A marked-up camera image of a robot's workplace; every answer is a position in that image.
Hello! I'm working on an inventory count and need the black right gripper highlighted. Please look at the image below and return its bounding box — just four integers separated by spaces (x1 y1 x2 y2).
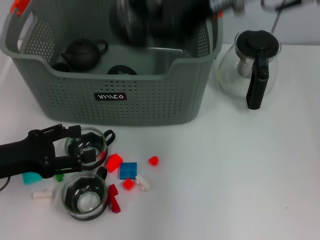
147 0 212 45

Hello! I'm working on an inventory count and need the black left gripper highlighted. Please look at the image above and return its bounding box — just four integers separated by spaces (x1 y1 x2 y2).
0 124 98 180

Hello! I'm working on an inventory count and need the grey-green perforated storage bin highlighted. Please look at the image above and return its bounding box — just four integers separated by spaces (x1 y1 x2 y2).
0 0 224 127

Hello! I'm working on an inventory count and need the large red sloped brick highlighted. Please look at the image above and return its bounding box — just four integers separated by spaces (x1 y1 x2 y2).
106 153 124 173

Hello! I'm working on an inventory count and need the blue square toy brick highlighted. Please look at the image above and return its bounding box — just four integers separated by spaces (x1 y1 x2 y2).
119 161 138 181

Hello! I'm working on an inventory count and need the teal square toy brick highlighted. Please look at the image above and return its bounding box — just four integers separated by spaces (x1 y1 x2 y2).
22 171 43 185

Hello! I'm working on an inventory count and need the pale pink toy brick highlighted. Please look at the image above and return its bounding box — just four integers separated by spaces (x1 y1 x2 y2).
31 189 55 201

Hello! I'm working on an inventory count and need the dark red toy brick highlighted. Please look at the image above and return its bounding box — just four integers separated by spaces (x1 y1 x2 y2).
107 183 123 215

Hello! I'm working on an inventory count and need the white toy brick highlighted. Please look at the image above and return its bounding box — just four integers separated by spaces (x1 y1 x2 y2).
134 174 153 192

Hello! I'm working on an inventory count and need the small dark clay cup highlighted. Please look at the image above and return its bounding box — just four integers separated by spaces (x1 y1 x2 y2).
51 62 72 73

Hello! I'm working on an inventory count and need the dark clay teapot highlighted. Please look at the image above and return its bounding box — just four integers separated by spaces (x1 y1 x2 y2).
60 38 109 73

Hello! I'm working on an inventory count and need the glass pot with black handle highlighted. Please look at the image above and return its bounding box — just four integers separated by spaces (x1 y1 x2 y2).
216 29 282 111

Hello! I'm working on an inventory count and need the orange bin handle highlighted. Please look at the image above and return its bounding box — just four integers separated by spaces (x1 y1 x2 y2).
9 0 224 20

